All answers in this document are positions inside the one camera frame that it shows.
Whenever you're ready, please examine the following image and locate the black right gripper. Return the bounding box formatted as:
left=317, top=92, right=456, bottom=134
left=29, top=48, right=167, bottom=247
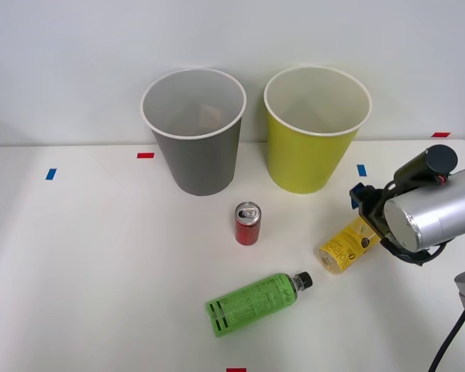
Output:
left=349, top=181, right=397, bottom=240

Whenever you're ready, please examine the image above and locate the yellow plastic bottle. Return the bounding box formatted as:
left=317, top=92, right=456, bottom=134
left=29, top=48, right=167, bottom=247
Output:
left=313, top=215, right=383, bottom=277

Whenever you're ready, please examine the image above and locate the yellow-green plastic waste bin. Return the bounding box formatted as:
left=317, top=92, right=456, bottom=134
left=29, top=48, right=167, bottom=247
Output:
left=263, top=66, right=373, bottom=195

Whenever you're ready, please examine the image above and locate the red drink can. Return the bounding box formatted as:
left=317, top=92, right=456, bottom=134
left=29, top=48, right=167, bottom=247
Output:
left=233, top=201, right=263, bottom=246

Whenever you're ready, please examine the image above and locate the green plastic bottle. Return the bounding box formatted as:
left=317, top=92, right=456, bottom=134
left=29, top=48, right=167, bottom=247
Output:
left=205, top=270, right=315, bottom=338

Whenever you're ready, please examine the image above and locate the grey plastic waste bin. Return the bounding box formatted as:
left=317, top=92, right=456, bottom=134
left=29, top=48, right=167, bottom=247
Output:
left=140, top=67, right=248, bottom=198

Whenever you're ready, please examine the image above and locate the black cable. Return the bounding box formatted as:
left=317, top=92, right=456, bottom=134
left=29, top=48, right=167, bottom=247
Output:
left=428, top=309, right=465, bottom=372

